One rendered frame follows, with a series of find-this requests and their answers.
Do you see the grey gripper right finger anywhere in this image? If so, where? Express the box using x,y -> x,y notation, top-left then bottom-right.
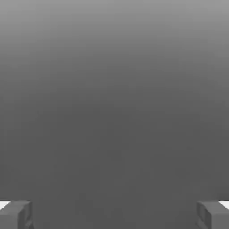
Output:
195,200 -> 229,229

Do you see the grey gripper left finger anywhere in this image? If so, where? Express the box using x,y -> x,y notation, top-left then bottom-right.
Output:
0,200 -> 34,229

